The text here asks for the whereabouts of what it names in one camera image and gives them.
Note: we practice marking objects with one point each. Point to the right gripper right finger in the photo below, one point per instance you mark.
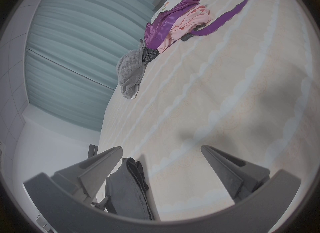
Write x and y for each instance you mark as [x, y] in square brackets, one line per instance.
[232, 171]

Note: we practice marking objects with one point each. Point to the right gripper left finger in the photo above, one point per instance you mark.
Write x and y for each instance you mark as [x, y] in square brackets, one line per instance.
[92, 174]

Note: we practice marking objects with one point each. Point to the black T-shirt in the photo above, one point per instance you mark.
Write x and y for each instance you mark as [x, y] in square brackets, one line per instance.
[127, 189]

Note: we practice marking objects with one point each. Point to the bed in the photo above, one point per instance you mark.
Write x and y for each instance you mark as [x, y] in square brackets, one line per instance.
[225, 89]

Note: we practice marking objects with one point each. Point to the pile of clothes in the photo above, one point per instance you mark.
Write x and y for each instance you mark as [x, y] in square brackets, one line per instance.
[175, 24]

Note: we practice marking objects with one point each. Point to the black chest of drawers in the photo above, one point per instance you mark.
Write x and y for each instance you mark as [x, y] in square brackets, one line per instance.
[93, 151]

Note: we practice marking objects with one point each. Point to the blue-green curtain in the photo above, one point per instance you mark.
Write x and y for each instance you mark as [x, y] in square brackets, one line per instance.
[70, 91]
[95, 26]

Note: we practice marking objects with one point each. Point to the grey garment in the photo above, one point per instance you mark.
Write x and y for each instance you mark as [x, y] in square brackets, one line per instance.
[130, 71]

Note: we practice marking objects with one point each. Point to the white printed pillow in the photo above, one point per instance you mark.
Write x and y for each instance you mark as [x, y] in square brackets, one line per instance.
[172, 1]

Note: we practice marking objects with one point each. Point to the grey bedside table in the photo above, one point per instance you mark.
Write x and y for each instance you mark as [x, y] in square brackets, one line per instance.
[159, 1]

